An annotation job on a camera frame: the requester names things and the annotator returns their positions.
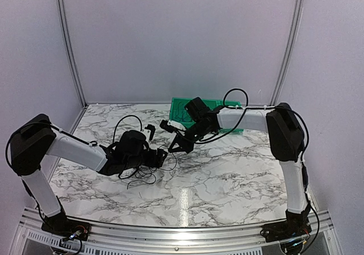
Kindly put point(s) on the middle green storage bin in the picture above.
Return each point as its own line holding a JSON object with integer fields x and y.
{"x": 212, "y": 104}

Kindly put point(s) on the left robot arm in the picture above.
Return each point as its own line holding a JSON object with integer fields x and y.
{"x": 28, "y": 145}

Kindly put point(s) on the left green storage bin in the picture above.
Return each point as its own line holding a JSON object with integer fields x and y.
{"x": 178, "y": 112}

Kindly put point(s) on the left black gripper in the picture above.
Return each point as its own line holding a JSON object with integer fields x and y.
{"x": 157, "y": 154}

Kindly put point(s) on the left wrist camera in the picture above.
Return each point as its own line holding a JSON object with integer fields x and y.
{"x": 149, "y": 131}

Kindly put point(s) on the front aluminium rail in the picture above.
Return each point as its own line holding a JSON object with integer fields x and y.
{"x": 126, "y": 239}

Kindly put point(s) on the right green storage bin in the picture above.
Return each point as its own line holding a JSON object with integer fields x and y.
{"x": 234, "y": 105}

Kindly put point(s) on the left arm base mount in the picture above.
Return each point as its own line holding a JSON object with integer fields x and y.
{"x": 68, "y": 228}

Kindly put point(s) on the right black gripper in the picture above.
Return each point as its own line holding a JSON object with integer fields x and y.
{"x": 185, "y": 146}

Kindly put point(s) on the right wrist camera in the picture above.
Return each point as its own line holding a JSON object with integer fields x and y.
{"x": 171, "y": 126}

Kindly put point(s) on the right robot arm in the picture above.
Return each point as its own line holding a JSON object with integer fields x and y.
{"x": 288, "y": 137}

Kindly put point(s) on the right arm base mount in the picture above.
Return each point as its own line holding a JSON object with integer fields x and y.
{"x": 284, "y": 230}

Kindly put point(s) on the green storage bin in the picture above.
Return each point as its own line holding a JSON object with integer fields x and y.
{"x": 212, "y": 104}
{"x": 234, "y": 105}
{"x": 178, "y": 112}

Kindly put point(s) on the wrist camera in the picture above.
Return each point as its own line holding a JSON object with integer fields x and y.
{"x": 171, "y": 126}
{"x": 149, "y": 131}

